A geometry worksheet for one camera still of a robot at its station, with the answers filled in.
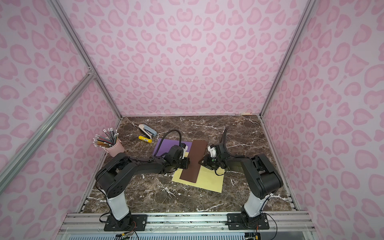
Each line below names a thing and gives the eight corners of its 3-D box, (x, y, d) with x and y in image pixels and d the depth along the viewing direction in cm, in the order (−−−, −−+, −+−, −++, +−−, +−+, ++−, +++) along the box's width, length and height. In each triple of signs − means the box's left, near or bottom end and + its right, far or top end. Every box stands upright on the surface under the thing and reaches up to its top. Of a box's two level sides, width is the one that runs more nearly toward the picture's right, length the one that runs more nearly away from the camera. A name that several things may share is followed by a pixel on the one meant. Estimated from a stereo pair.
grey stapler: (137, 130, 114) (135, 127, 111) (143, 125, 117) (141, 122, 114) (151, 140, 108) (150, 137, 105) (157, 134, 111) (156, 131, 108)
